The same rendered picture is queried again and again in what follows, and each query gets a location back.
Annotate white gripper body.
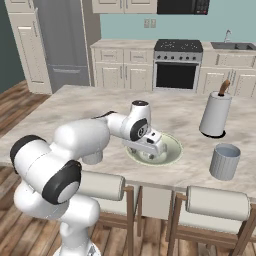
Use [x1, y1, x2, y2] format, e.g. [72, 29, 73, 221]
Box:
[122, 137, 168, 159]

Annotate pale green bowl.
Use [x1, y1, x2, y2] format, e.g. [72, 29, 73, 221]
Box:
[125, 132, 184, 167]

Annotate grey ribbed glass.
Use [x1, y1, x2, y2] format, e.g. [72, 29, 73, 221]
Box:
[81, 150, 105, 165]
[208, 143, 242, 182]

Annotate wooden stool with white cushion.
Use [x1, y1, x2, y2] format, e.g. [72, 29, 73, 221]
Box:
[165, 185, 256, 256]
[77, 170, 142, 256]

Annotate white paper towel roll holder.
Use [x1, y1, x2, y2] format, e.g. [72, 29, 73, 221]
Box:
[198, 79, 234, 139]

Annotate steel oven with black hob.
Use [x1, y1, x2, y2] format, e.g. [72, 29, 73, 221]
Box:
[152, 38, 205, 93]

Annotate cream base cupboards under sink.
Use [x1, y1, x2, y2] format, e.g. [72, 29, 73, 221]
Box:
[196, 49, 256, 99]

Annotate grey fridge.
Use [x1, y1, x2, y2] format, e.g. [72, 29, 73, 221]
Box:
[32, 0, 102, 95]

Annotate steel sink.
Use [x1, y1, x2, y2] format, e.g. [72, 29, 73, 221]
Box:
[210, 41, 256, 52]

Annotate steel tap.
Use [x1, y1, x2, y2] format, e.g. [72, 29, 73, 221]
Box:
[223, 29, 233, 44]

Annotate black microwave oven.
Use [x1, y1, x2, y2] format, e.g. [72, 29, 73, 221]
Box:
[156, 0, 211, 16]

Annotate tall cream cupboard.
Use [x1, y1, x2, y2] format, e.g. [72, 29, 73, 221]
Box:
[4, 0, 53, 96]

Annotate cream wall cupboards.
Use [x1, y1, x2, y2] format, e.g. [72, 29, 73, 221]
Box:
[91, 0, 158, 15]

